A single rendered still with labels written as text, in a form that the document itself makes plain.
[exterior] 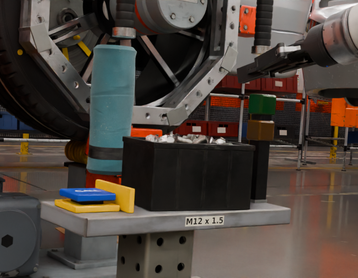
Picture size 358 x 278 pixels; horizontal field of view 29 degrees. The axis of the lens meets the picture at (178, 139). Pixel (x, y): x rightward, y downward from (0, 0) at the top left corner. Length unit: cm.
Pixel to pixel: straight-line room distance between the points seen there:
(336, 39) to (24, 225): 76
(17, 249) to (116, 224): 48
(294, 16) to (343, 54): 128
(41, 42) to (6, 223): 39
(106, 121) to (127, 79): 9
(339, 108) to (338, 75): 170
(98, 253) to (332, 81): 290
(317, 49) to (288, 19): 122
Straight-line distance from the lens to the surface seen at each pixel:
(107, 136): 137
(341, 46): 116
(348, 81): 428
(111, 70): 137
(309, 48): 121
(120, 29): 127
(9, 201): 152
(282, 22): 239
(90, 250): 171
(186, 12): 144
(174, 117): 160
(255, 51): 147
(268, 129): 133
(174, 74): 178
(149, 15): 145
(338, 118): 600
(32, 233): 152
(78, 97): 147
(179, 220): 114
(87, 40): 208
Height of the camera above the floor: 63
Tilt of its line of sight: 3 degrees down
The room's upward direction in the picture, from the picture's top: 4 degrees clockwise
